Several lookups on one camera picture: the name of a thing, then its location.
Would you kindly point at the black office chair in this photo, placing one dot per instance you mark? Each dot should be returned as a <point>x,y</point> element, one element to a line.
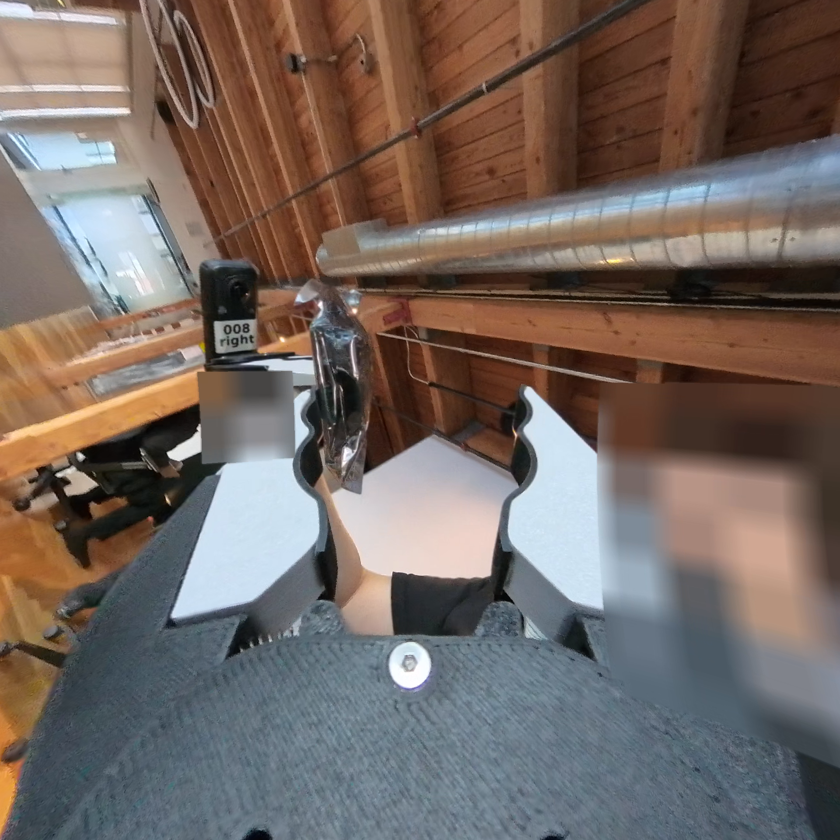
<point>131,472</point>

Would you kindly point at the person's right forearm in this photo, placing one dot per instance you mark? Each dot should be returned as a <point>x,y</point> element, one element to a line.
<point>354,577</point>

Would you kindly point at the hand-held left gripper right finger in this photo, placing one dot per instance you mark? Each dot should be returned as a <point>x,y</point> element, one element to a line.
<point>558,512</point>

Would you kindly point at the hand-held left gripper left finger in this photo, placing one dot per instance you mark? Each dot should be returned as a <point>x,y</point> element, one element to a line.
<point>256,525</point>

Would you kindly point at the white flat panel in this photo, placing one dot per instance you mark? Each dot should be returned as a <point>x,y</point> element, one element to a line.
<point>426,512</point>

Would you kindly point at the ceiling sprinkler fixture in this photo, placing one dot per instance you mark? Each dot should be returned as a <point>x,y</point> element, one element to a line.
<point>295,62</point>

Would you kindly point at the black ceiling rod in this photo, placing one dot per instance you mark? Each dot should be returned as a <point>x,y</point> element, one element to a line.
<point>459,106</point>

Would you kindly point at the black chair base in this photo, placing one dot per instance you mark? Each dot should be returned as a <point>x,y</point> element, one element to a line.
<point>79,597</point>

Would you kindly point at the glass partition wall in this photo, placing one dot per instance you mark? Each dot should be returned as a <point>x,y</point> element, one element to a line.
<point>124,249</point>

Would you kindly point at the silver foil parts bag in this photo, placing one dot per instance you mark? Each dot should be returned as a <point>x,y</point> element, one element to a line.
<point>341,394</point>

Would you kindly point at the silver ventilation duct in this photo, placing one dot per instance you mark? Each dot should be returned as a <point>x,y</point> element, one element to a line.
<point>590,223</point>

